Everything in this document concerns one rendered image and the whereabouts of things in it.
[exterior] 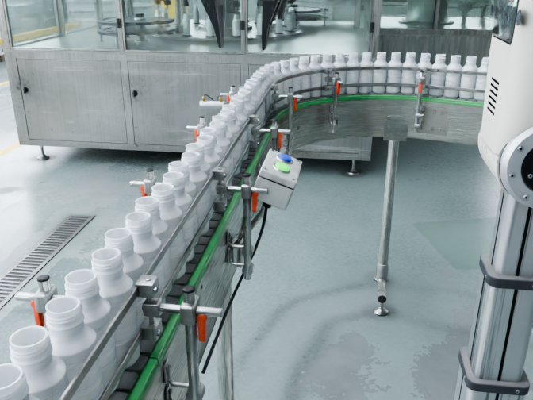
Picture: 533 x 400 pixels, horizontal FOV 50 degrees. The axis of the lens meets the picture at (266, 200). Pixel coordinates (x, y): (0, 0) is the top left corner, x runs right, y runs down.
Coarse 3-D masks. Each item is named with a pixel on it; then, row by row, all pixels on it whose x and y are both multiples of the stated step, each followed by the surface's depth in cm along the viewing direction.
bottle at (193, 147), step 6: (186, 144) 117; (192, 144) 118; (198, 144) 118; (186, 150) 116; (192, 150) 116; (198, 150) 116; (204, 150) 118; (204, 156) 118; (204, 162) 117; (204, 168) 117; (210, 174) 120; (210, 186) 120; (210, 192) 120; (210, 198) 120; (210, 204) 121
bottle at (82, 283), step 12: (72, 276) 69; (84, 276) 70; (96, 276) 68; (72, 288) 67; (84, 288) 67; (96, 288) 68; (84, 300) 67; (96, 300) 68; (84, 312) 67; (96, 312) 68; (108, 312) 69; (96, 324) 68; (108, 324) 70; (108, 348) 70; (108, 360) 71; (108, 372) 71
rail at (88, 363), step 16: (256, 112) 169; (224, 160) 127; (240, 160) 147; (192, 208) 101; (192, 240) 103; (160, 256) 85; (144, 272) 79; (176, 272) 94; (128, 304) 73; (96, 352) 64; (128, 352) 74; (80, 368) 60; (112, 384) 69
